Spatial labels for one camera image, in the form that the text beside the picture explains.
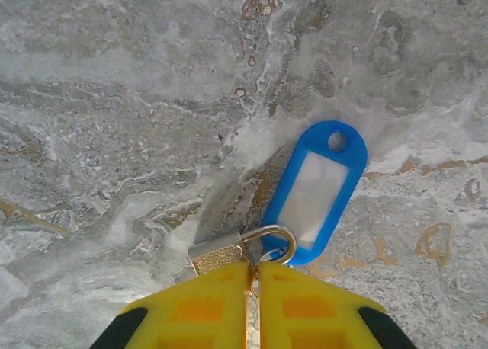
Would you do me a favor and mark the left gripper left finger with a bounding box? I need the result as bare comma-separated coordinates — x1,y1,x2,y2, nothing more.
89,263,252,349

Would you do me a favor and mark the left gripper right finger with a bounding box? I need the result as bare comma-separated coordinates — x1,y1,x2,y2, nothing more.
258,263,415,349

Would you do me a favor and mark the small brass padlock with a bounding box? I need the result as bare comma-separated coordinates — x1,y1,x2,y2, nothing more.
188,225,298,349

